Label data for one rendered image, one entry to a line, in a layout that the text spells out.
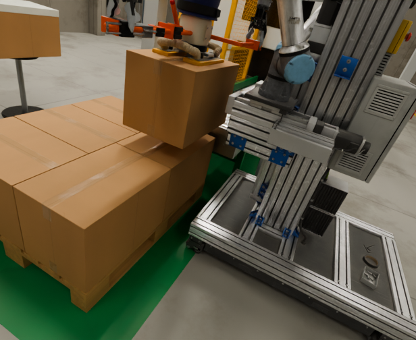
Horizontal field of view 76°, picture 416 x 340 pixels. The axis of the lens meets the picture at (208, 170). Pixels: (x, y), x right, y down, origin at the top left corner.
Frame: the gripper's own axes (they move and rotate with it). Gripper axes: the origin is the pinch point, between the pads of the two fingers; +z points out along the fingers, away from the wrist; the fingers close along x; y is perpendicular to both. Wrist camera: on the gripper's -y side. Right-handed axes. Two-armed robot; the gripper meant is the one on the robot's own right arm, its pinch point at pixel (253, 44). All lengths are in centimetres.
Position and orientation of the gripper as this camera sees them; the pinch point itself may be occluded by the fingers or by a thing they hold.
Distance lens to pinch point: 182.8
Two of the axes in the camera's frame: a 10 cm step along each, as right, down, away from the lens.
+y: -4.1, 3.9, -8.3
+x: 8.9, 3.8, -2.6
